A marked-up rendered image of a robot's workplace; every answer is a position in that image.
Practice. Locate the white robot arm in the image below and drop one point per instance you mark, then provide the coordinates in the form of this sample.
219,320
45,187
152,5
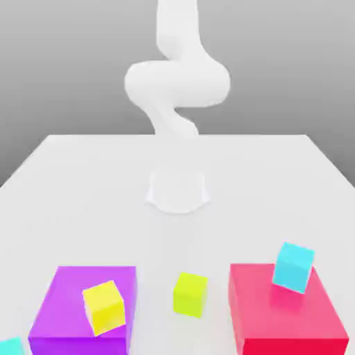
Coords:
177,83

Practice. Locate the small lime cube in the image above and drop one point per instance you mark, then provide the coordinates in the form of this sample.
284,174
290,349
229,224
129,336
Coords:
190,295

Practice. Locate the small cyan cube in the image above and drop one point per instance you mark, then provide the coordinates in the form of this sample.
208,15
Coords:
292,269

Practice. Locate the small yellow cube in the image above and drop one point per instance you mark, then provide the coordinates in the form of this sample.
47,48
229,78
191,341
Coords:
105,307

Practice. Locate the small turquoise cube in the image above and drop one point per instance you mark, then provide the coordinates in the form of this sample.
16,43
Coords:
11,347

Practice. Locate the large purple box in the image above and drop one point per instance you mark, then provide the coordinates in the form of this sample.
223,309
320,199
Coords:
63,305

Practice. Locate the large red box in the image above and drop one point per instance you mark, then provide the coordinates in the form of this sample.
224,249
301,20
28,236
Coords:
288,319

